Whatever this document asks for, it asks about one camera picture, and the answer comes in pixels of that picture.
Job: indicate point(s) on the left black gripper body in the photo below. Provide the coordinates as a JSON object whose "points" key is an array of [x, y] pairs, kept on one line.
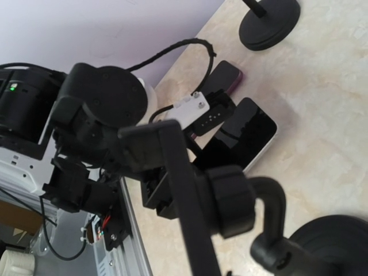
{"points": [[156, 194]]}

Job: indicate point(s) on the black round-base stand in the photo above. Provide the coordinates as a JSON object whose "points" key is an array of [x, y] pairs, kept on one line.
{"points": [[222, 201]]}

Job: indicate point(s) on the phone with white edge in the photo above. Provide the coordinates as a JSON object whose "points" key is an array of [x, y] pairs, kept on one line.
{"points": [[241, 139]]}

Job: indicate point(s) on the black phone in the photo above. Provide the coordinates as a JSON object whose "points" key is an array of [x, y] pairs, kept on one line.
{"points": [[224, 77]]}

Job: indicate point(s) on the tall black phone stand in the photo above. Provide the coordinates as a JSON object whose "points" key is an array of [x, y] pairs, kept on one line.
{"points": [[268, 22]]}

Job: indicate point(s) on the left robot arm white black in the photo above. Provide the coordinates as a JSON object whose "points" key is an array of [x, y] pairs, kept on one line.
{"points": [[73, 136]]}

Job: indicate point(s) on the front aluminium rail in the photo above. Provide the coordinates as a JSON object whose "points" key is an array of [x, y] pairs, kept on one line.
{"points": [[118, 246]]}

